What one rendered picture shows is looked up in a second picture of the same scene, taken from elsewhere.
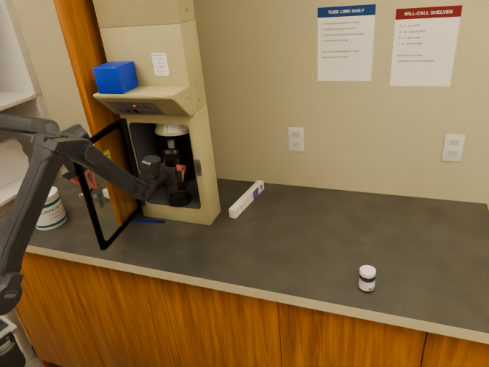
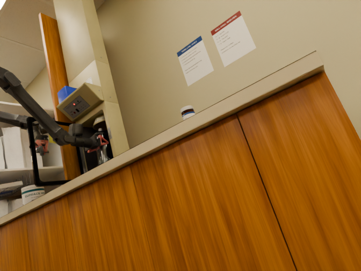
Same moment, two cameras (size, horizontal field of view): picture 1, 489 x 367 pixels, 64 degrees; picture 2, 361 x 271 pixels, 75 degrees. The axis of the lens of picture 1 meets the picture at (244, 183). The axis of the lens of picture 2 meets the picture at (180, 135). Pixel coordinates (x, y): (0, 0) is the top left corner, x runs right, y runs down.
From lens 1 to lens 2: 120 cm
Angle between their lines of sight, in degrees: 44
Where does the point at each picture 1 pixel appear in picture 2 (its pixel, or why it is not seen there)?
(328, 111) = (199, 99)
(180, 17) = (95, 57)
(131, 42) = (79, 81)
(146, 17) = (83, 65)
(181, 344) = not seen: outside the picture
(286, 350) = (150, 232)
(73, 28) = (55, 83)
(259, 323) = (125, 207)
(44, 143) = not seen: outside the picture
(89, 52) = not seen: hidden behind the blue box
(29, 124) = (16, 116)
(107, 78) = (62, 93)
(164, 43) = (89, 72)
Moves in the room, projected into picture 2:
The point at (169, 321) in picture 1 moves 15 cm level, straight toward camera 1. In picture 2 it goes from (75, 249) to (60, 256)
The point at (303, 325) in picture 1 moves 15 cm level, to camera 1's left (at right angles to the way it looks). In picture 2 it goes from (153, 185) to (114, 198)
